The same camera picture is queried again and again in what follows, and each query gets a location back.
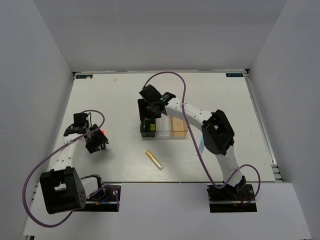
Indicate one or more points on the blue corner label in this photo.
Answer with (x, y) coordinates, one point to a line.
(234, 75)
(84, 76)

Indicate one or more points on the blue translucent glue stick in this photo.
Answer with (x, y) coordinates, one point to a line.
(201, 146)

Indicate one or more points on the dark grey plastic container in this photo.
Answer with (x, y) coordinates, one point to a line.
(147, 134)

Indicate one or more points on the clear plastic container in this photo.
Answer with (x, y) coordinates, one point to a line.
(163, 127)

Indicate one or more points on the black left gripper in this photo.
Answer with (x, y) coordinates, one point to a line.
(101, 136)

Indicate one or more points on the orange translucent plastic container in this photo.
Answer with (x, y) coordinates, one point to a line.
(179, 127)

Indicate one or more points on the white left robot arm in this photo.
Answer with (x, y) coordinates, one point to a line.
(63, 189)

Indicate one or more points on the right blue corner label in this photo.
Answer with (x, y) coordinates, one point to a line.
(234, 75)

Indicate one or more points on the left blue corner label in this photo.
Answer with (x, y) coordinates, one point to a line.
(84, 76)

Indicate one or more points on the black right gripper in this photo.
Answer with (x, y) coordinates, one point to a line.
(142, 104)

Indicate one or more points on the green cap black highlighter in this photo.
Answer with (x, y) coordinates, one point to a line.
(146, 125)

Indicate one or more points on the yellow cap black highlighter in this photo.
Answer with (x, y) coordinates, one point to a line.
(152, 127)

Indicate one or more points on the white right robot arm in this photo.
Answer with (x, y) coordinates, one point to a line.
(217, 133)

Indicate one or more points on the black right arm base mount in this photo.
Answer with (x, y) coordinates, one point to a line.
(242, 203)

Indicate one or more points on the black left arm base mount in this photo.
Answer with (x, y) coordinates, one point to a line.
(108, 201)

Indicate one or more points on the yellow translucent glue stick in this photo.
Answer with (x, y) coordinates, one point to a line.
(155, 161)

